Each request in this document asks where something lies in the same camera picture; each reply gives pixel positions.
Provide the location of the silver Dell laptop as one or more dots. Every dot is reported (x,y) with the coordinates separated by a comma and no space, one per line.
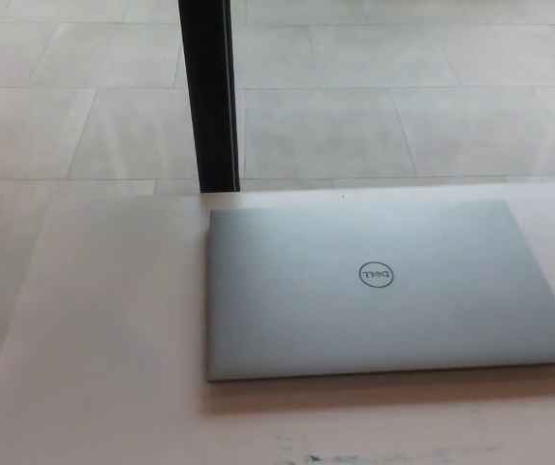
(379,300)

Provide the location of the black vertical post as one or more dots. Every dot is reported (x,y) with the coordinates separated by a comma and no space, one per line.
(209,97)

